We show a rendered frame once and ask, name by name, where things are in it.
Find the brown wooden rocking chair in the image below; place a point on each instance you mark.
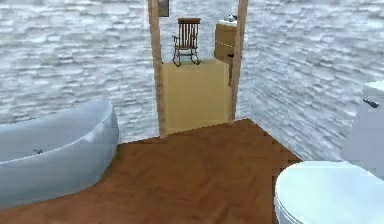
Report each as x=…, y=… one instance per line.
x=187, y=36

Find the tan wooden cupboard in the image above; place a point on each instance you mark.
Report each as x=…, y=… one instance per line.
x=224, y=41

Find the small dark tabletop object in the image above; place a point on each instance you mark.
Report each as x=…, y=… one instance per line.
x=230, y=17

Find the white bathtub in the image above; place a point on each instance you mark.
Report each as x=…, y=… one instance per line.
x=60, y=150

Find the white toilet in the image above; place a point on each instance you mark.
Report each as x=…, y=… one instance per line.
x=336, y=190

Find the dark toilet flush lever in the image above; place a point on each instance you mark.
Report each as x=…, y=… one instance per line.
x=370, y=102

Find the tan wooden door frame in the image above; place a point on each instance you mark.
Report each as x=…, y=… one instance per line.
x=156, y=66

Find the framed wall picture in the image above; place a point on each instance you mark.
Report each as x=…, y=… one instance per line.
x=163, y=7

